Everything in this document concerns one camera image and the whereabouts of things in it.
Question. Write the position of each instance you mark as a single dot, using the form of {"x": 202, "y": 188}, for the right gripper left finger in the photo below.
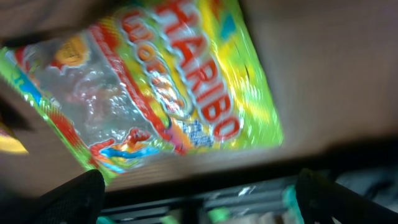
{"x": 79, "y": 200}

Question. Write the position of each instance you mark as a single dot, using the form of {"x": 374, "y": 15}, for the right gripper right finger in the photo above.
{"x": 321, "y": 201}

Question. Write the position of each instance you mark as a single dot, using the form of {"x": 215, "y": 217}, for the Haribo worms gummy bag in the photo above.
{"x": 149, "y": 79}

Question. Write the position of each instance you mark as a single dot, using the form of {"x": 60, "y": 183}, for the yellow candy wrapper pack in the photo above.
{"x": 9, "y": 143}

